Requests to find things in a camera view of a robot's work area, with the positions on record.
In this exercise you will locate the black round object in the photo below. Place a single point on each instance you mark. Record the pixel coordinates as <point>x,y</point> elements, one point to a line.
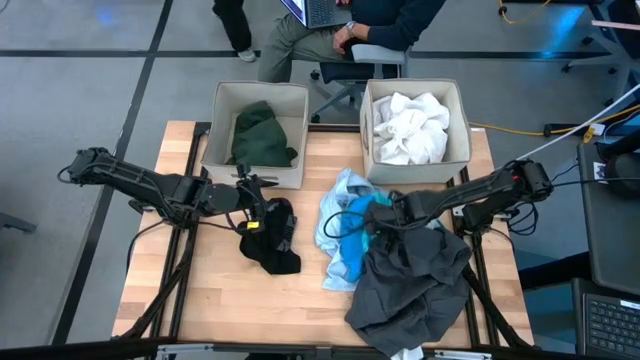
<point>625,175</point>

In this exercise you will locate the grey swivel chair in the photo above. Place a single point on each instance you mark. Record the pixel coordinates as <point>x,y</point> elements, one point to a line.
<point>620,55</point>

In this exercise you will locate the black garment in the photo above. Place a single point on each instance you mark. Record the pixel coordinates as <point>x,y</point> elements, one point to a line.
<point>265,250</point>

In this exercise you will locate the grey office chair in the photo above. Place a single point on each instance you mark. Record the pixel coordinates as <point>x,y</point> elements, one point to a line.
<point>380,54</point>

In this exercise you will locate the blue and turquoise garment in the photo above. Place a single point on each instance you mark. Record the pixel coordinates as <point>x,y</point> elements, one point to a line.
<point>355,235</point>

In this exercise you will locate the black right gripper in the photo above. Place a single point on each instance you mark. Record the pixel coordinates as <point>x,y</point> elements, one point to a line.
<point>390,215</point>

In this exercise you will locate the person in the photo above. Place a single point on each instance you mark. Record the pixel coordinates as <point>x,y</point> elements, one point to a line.
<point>235,25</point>
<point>400,20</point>

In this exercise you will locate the green knitted garment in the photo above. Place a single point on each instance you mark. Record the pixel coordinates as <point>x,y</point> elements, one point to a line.
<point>260,140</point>

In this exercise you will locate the dark grey desk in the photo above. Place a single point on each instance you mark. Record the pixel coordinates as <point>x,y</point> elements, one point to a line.
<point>610,240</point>

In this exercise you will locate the white crumpled garment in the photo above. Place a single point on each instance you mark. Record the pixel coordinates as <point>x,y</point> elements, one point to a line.
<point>410,130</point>

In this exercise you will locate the grey open laptop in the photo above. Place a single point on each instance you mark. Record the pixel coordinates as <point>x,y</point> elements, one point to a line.
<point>325,11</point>

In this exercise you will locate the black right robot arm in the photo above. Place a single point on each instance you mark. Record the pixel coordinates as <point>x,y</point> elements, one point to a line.
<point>480,192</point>

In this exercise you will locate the light patterned garment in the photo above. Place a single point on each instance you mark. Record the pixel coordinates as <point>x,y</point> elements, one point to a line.
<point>332,220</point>

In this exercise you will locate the person's hand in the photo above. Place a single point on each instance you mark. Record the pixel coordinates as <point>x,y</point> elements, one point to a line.
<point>344,40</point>

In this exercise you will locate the beige fabric bin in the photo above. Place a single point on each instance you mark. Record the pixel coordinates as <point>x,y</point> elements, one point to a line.
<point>460,130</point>
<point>295,125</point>

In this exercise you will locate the black laptop keyboard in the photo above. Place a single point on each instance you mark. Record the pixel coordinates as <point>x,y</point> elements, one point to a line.
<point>610,325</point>

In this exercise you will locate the silver wristwatch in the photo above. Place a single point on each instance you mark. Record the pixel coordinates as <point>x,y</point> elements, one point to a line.
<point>350,27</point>

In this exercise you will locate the dark grey garment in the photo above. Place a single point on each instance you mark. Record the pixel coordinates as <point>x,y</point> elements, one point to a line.
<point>410,290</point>

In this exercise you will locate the white cloth piece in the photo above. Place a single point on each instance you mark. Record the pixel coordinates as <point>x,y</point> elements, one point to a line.
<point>407,354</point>

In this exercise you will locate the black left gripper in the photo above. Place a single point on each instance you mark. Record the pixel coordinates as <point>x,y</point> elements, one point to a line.
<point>252,197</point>

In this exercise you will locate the black table frame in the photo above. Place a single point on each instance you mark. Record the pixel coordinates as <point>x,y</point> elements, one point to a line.
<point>175,280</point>

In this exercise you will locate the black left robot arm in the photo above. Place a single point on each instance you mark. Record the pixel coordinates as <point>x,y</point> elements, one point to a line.
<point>150,187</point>

